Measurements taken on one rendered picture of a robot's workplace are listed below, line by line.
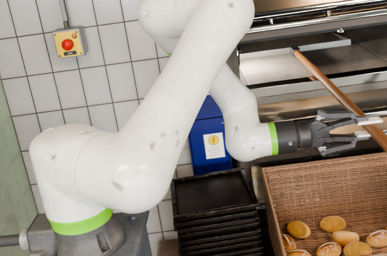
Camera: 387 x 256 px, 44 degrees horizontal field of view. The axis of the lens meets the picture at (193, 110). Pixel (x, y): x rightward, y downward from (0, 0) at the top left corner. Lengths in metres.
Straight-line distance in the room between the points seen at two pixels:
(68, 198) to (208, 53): 0.37
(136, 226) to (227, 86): 0.47
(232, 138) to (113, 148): 0.58
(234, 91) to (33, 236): 0.64
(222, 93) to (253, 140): 0.15
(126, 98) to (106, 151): 1.08
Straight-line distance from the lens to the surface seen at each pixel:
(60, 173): 0.87
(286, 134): 1.33
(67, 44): 1.76
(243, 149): 1.31
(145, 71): 1.84
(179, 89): 0.86
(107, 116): 1.91
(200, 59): 0.90
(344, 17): 1.74
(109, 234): 0.98
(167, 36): 1.10
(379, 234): 1.96
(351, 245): 1.88
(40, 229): 1.01
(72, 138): 0.88
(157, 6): 1.07
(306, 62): 2.07
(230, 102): 1.34
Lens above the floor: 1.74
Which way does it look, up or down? 19 degrees down
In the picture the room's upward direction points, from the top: 8 degrees counter-clockwise
